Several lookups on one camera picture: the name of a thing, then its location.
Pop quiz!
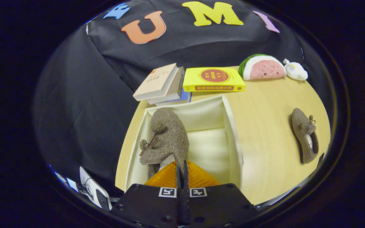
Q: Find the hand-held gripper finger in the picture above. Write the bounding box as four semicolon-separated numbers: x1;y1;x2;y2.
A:
182;160;259;227
110;160;184;228

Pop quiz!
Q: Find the cream fabric storage box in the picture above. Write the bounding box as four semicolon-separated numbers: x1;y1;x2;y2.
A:
125;94;244;192

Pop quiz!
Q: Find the brown fuzzy shoe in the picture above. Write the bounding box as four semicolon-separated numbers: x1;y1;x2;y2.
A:
139;108;190;179
290;108;319;164

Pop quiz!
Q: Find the white printed sheet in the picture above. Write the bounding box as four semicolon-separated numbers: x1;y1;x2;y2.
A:
80;166;112;211

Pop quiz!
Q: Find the blue cover book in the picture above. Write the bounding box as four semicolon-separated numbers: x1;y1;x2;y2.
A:
155;90;192;107

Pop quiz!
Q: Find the beige cover book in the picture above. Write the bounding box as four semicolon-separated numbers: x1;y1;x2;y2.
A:
133;63;178;102

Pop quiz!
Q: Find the yellow book with red circle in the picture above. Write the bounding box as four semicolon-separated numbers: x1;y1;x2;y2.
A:
183;67;246;92

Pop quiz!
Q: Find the blue printed sheet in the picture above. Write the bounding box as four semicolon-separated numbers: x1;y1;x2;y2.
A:
54;171;79;193

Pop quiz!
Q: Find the watermelon slice plush toy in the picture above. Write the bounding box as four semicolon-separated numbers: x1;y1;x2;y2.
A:
238;54;286;80

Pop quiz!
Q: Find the white plush toy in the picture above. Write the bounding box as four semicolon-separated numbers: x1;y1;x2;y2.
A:
283;59;308;81

